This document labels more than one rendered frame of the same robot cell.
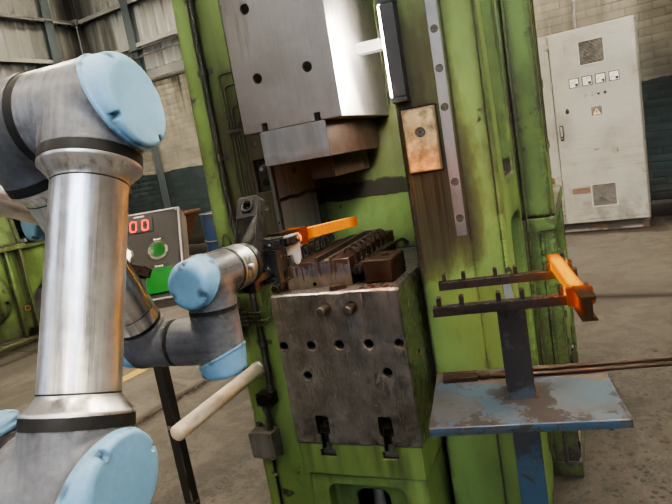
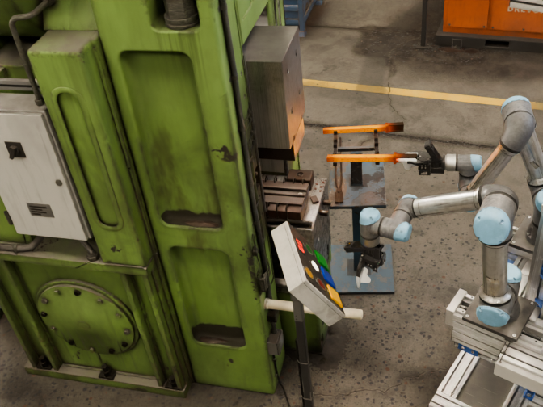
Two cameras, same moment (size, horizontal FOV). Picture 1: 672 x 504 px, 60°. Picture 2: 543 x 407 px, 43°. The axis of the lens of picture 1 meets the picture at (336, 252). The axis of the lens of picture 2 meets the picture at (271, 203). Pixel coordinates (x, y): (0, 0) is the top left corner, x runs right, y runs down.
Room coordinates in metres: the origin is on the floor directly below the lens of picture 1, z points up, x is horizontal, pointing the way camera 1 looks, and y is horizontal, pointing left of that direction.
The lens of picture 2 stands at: (1.98, 2.46, 2.98)
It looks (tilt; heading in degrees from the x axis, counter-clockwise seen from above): 40 degrees down; 265
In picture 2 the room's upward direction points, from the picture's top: 8 degrees counter-clockwise
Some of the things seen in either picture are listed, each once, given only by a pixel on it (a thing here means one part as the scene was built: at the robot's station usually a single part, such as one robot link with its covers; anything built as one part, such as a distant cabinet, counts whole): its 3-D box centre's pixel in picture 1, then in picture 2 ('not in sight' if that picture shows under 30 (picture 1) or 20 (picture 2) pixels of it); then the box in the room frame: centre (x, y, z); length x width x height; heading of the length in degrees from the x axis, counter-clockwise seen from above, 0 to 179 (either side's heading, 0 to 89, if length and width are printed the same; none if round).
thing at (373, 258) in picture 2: not in sight; (372, 253); (1.44, 0.58, 1.07); 0.09 x 0.08 x 0.12; 134
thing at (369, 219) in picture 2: not in sight; (370, 223); (1.44, 0.58, 1.23); 0.09 x 0.08 x 0.11; 142
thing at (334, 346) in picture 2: not in sight; (325, 335); (1.56, 0.08, 0.01); 0.58 x 0.39 x 0.01; 66
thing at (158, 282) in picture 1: (160, 281); (321, 261); (1.63, 0.50, 1.01); 0.07 x 0.05 x 0.07; 91
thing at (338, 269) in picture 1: (344, 256); (261, 199); (1.79, -0.02, 0.96); 0.42 x 0.20 x 0.09; 156
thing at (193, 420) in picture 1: (221, 397); (313, 308); (1.66, 0.41, 0.62); 0.44 x 0.05 x 0.05; 156
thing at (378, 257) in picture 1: (384, 265); (300, 179); (1.58, -0.13, 0.95); 0.12 x 0.08 x 0.06; 156
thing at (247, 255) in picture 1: (236, 267); (450, 161); (0.95, 0.17, 1.12); 0.08 x 0.05 x 0.08; 66
